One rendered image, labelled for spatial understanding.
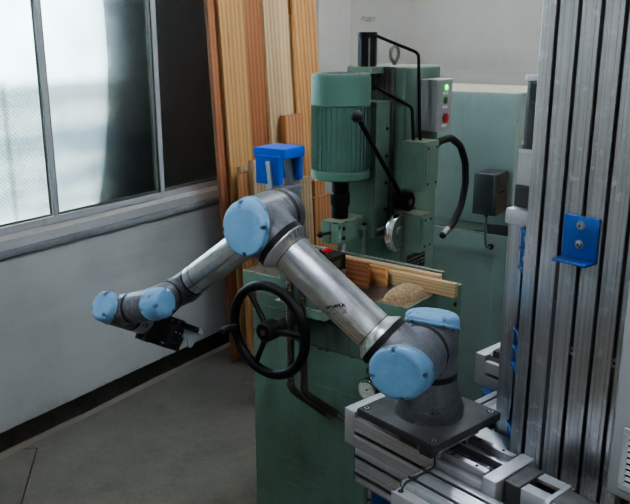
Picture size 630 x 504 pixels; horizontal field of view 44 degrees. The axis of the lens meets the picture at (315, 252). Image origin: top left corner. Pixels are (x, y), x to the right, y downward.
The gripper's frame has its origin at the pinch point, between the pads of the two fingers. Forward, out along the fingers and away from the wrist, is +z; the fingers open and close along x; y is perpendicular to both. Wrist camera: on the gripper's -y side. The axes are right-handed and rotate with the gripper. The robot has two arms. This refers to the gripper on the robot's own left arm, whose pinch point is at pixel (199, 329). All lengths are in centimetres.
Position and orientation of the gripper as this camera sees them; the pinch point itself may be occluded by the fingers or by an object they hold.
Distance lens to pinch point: 215.1
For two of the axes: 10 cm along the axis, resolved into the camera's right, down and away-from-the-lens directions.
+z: 5.3, 3.0, 7.9
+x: 7.9, 1.7, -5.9
